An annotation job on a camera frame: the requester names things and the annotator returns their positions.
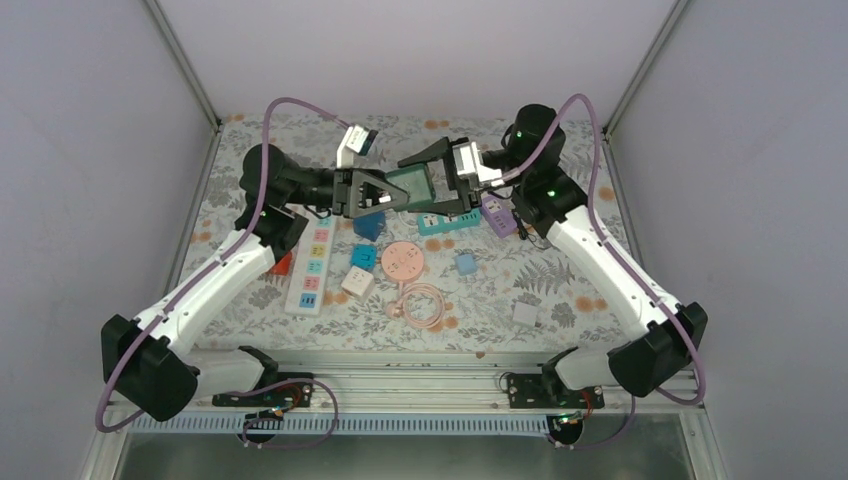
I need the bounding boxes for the purple power strip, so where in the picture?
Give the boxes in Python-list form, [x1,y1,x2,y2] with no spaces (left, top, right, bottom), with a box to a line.
[480,195,518,239]

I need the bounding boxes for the small cyan cube socket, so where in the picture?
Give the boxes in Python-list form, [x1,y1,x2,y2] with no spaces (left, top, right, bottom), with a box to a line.
[350,244,378,271]

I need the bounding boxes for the pink round power socket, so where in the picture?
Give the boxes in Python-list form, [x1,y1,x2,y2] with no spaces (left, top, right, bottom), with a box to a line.
[380,241,425,284]

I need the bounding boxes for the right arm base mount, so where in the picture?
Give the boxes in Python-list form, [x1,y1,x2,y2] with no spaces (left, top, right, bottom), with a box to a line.
[496,371,637,451]

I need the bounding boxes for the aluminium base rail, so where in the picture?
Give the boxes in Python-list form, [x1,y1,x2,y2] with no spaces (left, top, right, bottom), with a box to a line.
[105,351,683,437]

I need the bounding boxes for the white pink cube socket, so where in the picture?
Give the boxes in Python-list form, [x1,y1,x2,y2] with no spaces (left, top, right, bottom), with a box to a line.
[341,266,375,301]

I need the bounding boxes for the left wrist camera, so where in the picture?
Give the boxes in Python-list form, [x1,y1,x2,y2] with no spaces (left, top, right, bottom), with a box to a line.
[336,124,378,169]

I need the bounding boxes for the floral table mat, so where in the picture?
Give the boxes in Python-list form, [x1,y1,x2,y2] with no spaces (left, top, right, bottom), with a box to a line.
[182,114,625,358]

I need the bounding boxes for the dark blue cube socket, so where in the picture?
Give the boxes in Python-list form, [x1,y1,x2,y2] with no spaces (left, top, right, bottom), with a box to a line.
[352,212,386,242]

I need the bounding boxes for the black power adapter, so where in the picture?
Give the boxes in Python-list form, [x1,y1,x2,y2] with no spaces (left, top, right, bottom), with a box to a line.
[511,209,551,251]

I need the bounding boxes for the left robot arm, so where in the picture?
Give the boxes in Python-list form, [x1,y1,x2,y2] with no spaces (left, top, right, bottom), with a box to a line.
[95,144,409,433]

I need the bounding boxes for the white cube adapter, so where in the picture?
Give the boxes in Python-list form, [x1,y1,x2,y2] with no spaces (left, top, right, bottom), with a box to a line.
[512,302,539,328]

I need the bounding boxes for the dark green cube socket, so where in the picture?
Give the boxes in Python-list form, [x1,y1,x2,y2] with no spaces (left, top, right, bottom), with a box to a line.
[386,164,436,210]

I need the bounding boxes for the red cube socket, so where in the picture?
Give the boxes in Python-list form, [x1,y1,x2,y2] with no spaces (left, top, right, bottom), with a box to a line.
[268,252,293,276]

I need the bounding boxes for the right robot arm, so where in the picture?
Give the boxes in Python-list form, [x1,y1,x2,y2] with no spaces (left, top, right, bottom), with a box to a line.
[398,104,708,407]

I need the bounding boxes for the light blue plug adapter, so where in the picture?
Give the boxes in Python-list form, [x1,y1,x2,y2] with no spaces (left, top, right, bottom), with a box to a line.
[455,253,478,276]

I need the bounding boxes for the white multicolour power strip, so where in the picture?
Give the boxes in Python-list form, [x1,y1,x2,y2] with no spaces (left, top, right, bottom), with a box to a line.
[284,216,337,316]

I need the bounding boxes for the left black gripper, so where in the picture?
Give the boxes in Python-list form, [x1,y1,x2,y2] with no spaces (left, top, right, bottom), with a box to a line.
[283,166,417,220]

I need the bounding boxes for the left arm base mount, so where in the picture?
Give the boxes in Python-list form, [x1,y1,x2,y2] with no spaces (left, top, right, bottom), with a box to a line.
[212,373,340,451]

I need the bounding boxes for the teal power strip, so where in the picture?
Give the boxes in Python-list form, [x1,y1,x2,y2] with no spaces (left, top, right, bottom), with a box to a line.
[417,208,482,236]

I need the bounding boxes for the pink coiled cable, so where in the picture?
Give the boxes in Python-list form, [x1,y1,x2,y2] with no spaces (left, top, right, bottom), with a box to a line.
[384,282,446,332]

